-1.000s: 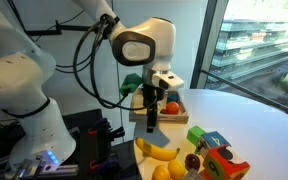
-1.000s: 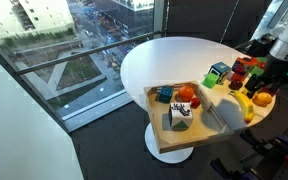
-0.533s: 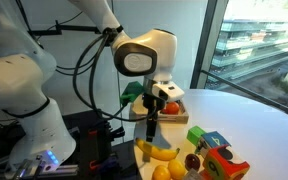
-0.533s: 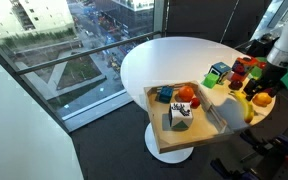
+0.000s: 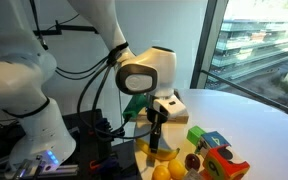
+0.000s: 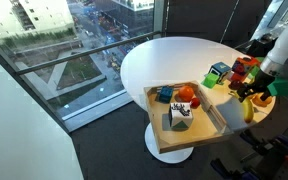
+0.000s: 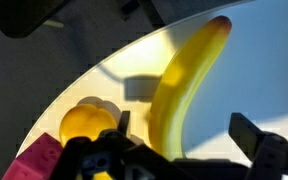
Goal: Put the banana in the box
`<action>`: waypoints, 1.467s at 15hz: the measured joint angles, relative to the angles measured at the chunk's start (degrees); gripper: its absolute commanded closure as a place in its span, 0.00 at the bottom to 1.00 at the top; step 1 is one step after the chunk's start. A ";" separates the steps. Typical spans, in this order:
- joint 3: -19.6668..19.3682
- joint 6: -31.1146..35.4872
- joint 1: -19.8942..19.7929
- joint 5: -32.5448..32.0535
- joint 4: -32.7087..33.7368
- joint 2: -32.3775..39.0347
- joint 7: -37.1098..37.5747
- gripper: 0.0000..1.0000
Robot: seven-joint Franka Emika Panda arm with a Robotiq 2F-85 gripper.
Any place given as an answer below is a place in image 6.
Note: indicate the small green block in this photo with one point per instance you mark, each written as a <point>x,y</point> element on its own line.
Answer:
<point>210,81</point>

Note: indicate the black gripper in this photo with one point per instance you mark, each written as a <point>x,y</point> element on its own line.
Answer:
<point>259,85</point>

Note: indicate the blue wooden number block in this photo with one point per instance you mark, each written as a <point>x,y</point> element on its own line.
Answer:
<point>221,70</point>

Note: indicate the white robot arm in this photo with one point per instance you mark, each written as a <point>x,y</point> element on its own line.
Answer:
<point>285,43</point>

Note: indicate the grey window railing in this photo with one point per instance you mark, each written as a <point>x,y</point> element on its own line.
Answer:
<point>84,52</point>

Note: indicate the yellow toy banana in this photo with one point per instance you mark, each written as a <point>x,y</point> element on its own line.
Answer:
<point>248,111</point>

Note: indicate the wooden tray box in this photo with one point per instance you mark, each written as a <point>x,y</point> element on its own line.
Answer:
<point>200,128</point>

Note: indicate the orange multicolour number block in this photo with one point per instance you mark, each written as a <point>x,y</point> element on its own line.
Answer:
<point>244,66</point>

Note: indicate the black tripod stand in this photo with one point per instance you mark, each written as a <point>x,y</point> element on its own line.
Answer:
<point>270,150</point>

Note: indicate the toy orange fruit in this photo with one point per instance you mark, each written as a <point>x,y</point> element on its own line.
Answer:
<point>186,93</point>

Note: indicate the red tomato toy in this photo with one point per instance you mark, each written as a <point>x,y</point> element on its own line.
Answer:
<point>195,102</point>

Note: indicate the dark blue cube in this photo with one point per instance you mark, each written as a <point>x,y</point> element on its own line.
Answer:
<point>165,94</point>

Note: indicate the dark purple toy plum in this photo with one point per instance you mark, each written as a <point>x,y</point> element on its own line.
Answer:
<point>235,84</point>

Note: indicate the white table pedestal base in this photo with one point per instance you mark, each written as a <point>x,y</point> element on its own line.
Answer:
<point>157,146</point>

